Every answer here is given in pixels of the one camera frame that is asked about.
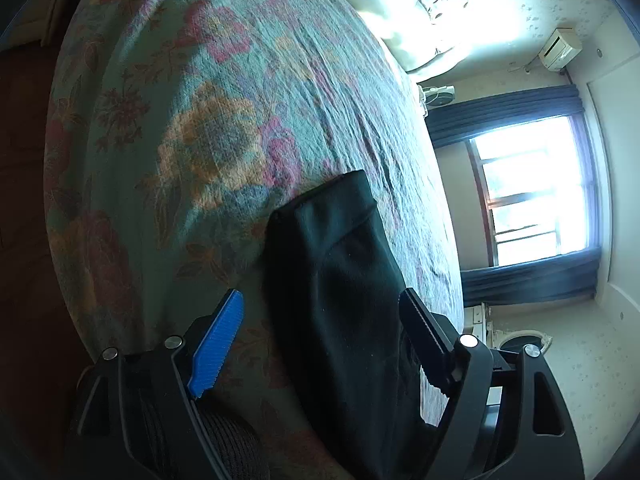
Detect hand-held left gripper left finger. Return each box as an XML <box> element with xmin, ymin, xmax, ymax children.
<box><xmin>65</xmin><ymin>289</ymin><xmax>245</xmax><ymax>480</ymax></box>

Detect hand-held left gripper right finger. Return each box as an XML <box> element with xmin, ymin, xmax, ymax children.
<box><xmin>398</xmin><ymin>288</ymin><xmax>586</xmax><ymax>480</ymax></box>

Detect black pants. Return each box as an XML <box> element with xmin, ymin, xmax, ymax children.
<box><xmin>262</xmin><ymin>170</ymin><xmax>451</xmax><ymax>480</ymax></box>

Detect white dressing table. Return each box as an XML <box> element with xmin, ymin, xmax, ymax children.
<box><xmin>462</xmin><ymin>302</ymin><xmax>501</xmax><ymax>351</ymax></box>

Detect dark ribbed cloth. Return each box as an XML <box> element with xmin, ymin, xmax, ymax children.
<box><xmin>142</xmin><ymin>400</ymin><xmax>271</xmax><ymax>480</ymax></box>

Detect oval vanity mirror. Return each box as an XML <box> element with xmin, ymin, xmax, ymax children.
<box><xmin>492</xmin><ymin>327</ymin><xmax>553</xmax><ymax>362</ymax></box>

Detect dark blue curtain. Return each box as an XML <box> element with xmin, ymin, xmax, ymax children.
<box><xmin>460</xmin><ymin>249</ymin><xmax>601</xmax><ymax>307</ymax></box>
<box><xmin>429</xmin><ymin>85</ymin><xmax>585</xmax><ymax>147</ymax></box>

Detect window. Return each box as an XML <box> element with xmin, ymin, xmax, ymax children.
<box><xmin>467</xmin><ymin>115</ymin><xmax>601</xmax><ymax>267</ymax></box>

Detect floral bed blanket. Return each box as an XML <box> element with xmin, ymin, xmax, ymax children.
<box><xmin>42</xmin><ymin>0</ymin><xmax>466</xmax><ymax>480</ymax></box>

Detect white fan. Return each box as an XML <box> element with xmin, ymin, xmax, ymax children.
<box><xmin>417</xmin><ymin>85</ymin><xmax>457</xmax><ymax>117</ymax></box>

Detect white air conditioner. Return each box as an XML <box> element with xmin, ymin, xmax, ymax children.
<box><xmin>539</xmin><ymin>28</ymin><xmax>583</xmax><ymax>71</ymax></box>

